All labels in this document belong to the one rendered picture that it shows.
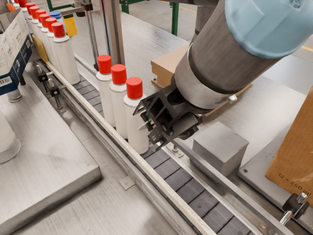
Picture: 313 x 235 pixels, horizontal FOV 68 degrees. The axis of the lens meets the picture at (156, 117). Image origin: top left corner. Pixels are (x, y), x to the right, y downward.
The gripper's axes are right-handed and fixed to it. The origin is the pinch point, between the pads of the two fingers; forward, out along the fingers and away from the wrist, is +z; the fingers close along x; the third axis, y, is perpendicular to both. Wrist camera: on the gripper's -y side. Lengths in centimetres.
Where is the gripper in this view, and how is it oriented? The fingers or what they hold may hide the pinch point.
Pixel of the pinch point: (160, 130)
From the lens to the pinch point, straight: 47.9
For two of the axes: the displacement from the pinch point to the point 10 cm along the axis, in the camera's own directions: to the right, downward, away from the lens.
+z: -3.2, 3.9, 8.7
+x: 5.5, 8.2, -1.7
